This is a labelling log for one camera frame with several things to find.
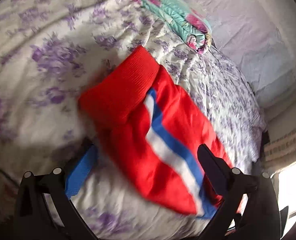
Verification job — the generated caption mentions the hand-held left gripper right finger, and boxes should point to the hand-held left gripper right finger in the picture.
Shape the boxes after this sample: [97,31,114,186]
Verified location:
[197,144,281,240]

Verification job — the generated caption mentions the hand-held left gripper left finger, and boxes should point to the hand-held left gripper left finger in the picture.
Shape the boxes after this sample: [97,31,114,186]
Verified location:
[14,144,98,240]

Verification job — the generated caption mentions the red pants with striped sides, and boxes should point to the red pants with striped sides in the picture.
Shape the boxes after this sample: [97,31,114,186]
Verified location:
[78,45,241,219]

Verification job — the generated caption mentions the brick pattern curtain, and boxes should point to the brick pattern curtain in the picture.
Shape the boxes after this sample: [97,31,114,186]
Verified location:
[263,126,296,173]

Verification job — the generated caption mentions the window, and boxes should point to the window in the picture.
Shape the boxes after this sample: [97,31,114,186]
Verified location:
[275,160,296,220]

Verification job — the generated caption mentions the purple floral bed sheet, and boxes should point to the purple floral bed sheet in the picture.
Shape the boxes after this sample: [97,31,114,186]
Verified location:
[0,0,267,240]

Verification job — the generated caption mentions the large grey lace pillow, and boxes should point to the large grey lace pillow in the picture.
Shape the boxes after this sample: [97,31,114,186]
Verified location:
[160,0,296,108]

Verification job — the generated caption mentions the folded teal pink floral quilt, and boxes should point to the folded teal pink floral quilt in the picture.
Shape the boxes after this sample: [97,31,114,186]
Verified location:
[126,0,212,55]

